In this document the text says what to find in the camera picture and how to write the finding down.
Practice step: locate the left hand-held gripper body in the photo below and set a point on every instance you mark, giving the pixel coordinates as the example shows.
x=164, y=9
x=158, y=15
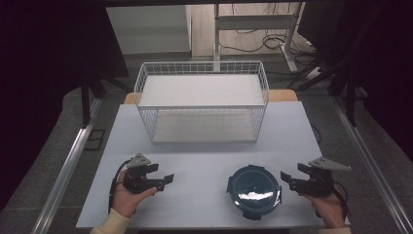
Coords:
x=136, y=178

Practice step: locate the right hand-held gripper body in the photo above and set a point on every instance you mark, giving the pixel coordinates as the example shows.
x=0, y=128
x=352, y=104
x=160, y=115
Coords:
x=319, y=180

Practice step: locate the dark teal round lidded container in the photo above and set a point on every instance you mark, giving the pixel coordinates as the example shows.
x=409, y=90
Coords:
x=254, y=191

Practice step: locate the person's left hand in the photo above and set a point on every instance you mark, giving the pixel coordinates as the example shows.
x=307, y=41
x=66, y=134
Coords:
x=127, y=200

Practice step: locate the person's right hand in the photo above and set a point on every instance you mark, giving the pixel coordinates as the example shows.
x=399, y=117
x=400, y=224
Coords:
x=326, y=208

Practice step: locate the wooden table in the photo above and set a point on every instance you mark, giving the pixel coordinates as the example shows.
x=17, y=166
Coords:
x=282, y=95

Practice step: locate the black metal stand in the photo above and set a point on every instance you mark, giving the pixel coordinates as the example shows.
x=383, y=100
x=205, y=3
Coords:
x=86, y=104

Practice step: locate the white power strip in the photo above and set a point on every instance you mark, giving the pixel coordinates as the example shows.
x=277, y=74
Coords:
x=313, y=73

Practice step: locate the black curtain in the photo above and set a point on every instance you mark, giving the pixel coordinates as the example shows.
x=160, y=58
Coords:
x=383, y=65
x=45, y=81

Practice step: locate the white cabinet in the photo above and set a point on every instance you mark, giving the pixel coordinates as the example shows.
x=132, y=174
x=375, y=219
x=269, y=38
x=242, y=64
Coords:
x=147, y=29

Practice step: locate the aluminium rail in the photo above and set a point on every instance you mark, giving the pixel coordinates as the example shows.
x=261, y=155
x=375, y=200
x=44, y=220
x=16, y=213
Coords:
x=373, y=162
x=66, y=169

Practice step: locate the white metal desk frame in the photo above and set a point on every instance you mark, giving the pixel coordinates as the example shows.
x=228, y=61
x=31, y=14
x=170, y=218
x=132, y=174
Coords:
x=253, y=22

